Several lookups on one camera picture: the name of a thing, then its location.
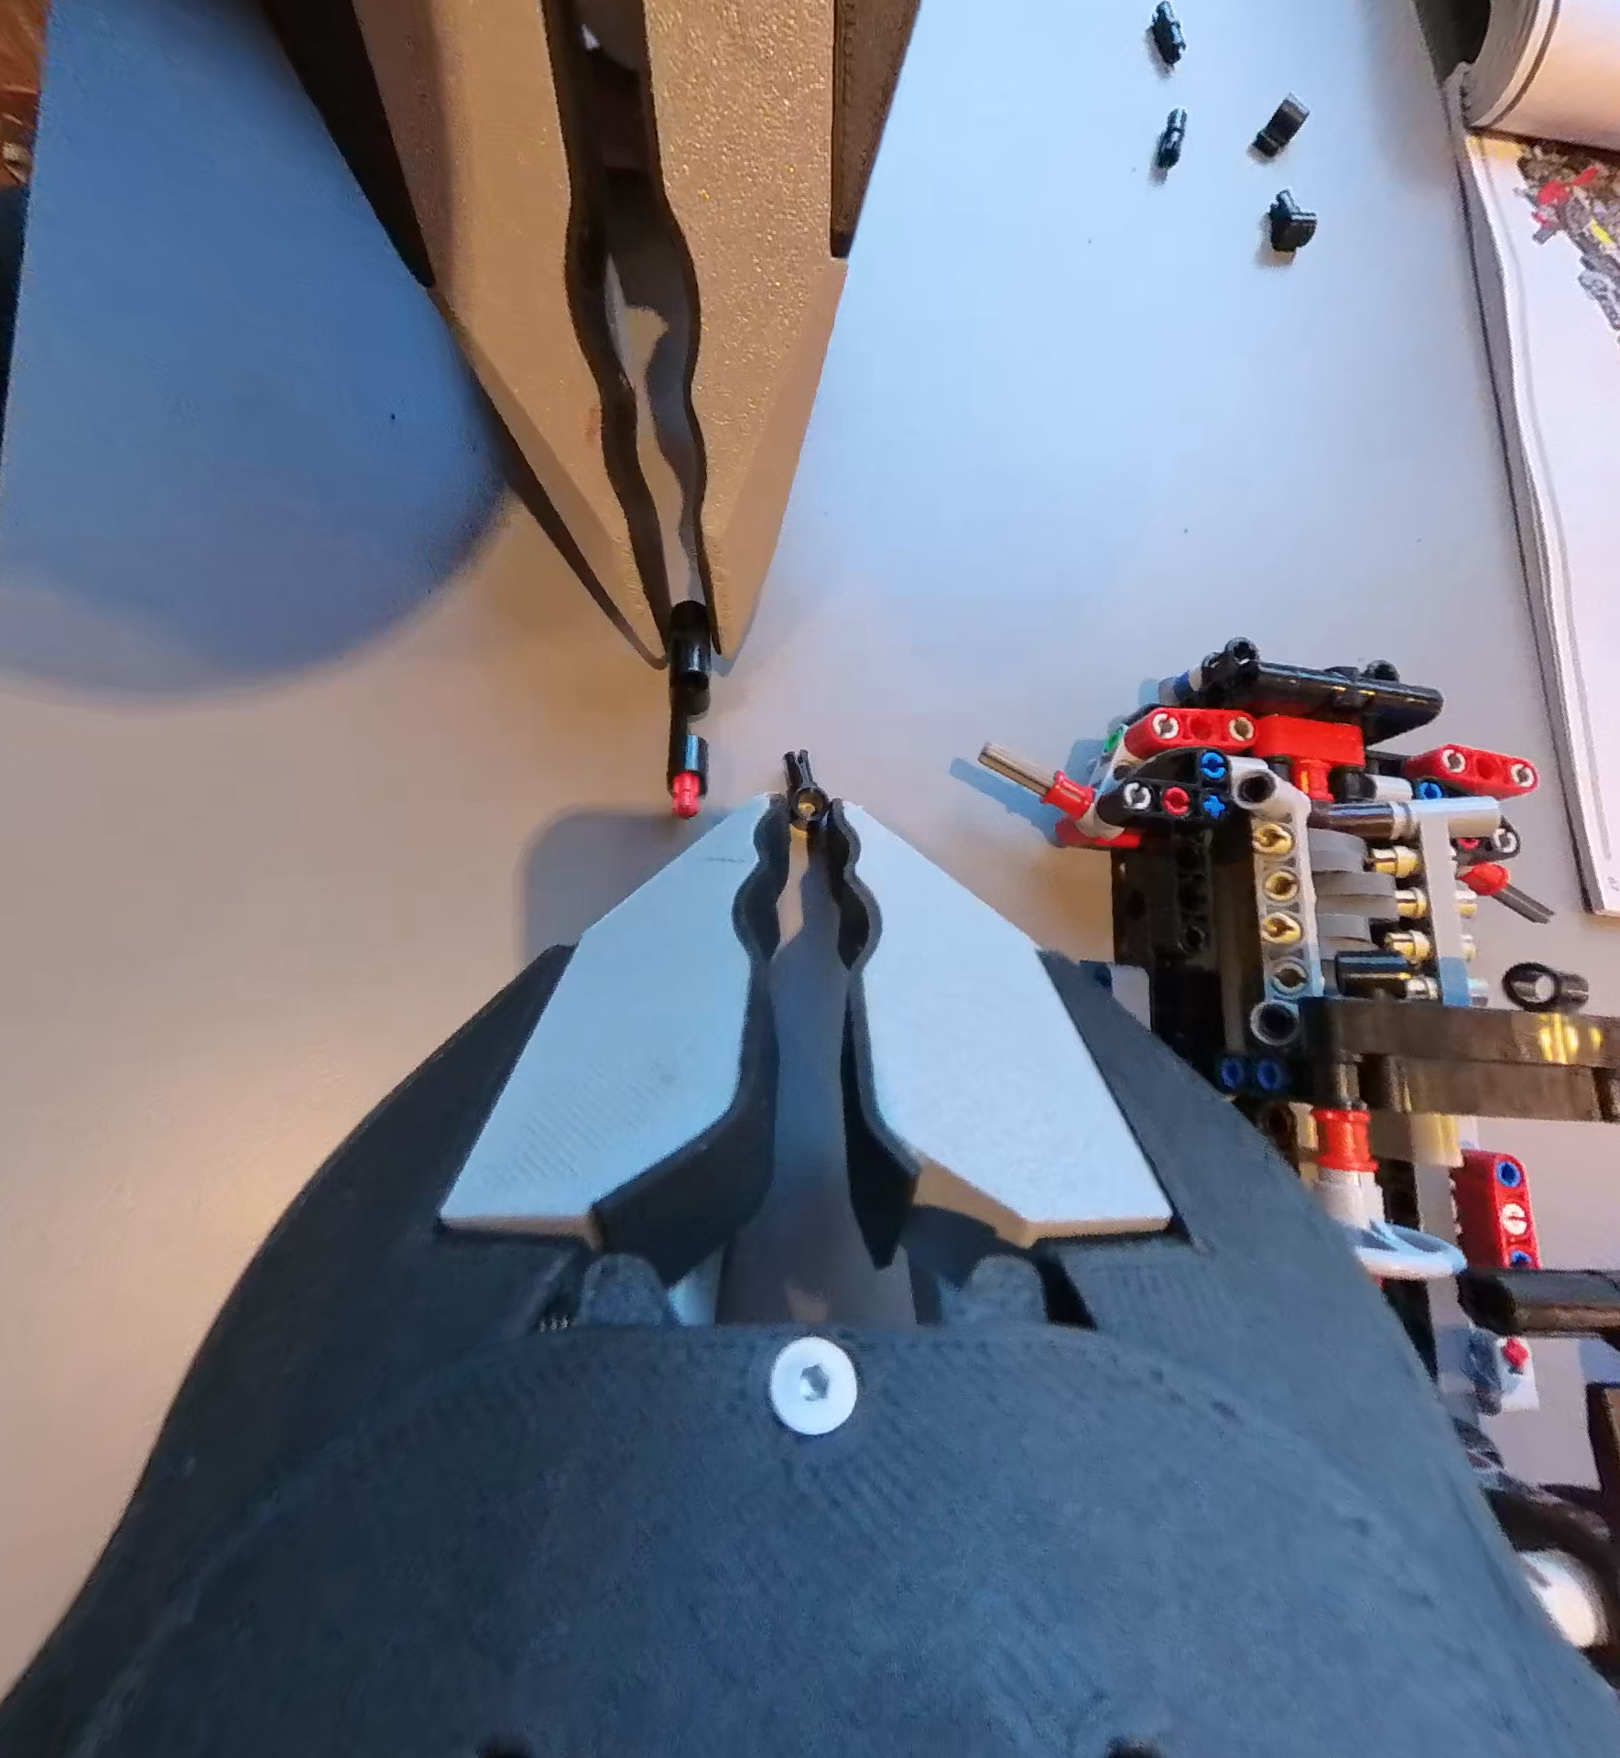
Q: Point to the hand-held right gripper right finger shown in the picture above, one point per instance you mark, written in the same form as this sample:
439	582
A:
988	1059

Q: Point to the light grey desk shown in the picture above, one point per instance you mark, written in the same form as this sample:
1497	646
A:
1102	410

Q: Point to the toy brick vehicle model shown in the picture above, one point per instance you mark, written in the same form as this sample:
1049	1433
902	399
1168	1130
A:
1305	962

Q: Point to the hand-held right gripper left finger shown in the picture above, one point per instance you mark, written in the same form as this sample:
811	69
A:
633	1059

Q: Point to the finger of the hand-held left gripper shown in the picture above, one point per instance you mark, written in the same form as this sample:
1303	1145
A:
769	274
507	274

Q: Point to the black toy assembly red pin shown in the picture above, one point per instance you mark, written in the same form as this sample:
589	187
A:
688	691

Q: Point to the toy instruction booklet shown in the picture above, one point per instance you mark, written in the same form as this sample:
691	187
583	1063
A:
1577	482

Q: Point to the small black toy connector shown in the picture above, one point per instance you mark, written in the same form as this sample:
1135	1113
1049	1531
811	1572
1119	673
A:
801	788

